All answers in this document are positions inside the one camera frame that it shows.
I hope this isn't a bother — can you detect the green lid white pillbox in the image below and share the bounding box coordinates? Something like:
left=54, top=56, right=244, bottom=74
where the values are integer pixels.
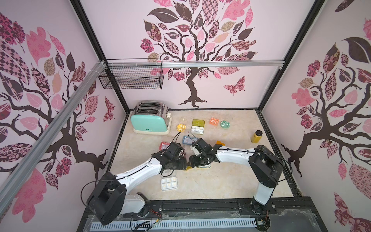
left=197, top=164, right=211, bottom=168

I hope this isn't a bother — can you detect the orange small pillbox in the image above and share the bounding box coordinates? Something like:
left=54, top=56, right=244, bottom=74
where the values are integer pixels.
left=216, top=141, right=225, bottom=146

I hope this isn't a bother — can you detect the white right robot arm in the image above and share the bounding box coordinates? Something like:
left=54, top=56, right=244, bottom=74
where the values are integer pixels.
left=188, top=138, right=285, bottom=207

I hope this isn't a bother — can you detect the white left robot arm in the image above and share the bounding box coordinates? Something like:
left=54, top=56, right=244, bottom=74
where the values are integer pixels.
left=86, top=142, right=187, bottom=225

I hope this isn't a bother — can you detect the red rectangular pillbox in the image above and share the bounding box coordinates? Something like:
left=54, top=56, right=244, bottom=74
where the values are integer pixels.
left=159, top=142, right=171, bottom=150

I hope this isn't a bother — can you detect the blue rectangular pillbox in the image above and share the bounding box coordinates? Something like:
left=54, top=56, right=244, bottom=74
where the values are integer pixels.
left=182, top=136, right=198, bottom=145

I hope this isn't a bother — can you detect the clear white pillbox front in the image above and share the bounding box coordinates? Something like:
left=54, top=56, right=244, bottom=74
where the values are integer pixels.
left=160, top=173, right=178, bottom=191

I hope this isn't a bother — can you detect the olive lid pillbox back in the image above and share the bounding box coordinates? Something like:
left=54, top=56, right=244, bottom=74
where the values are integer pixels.
left=191, top=119, right=205, bottom=134

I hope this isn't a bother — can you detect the yellow round pillbox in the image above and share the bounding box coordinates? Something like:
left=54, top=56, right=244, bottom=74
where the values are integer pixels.
left=176, top=117, right=188, bottom=132

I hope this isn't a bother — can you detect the green round pillbox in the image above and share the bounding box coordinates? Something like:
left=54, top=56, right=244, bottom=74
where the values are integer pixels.
left=220, top=114, right=233, bottom=129

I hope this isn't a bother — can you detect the mint green toaster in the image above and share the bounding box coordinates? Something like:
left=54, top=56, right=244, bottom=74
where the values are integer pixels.
left=130, top=101, right=172, bottom=135

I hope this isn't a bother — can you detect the yellow bottle black cap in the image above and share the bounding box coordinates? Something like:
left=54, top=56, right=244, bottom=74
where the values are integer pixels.
left=251, top=130, right=263, bottom=144

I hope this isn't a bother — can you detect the white slotted cable duct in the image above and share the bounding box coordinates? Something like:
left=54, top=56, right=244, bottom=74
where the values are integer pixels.
left=88, top=217, right=257, bottom=232

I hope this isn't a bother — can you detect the black wire basket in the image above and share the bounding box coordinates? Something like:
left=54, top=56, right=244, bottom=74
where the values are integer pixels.
left=99, top=59, right=164, bottom=90

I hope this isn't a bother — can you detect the aluminium rail left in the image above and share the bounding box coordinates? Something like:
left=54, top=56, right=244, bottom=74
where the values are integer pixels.
left=1, top=61, right=106, bottom=214

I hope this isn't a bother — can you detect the aluminium rail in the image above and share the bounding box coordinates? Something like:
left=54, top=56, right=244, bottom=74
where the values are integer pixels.
left=1, top=61, right=106, bottom=214
left=162, top=60, right=285, bottom=68

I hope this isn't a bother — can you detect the aluminium rail back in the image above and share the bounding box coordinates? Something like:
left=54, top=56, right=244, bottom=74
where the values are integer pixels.
left=162, top=60, right=285, bottom=68

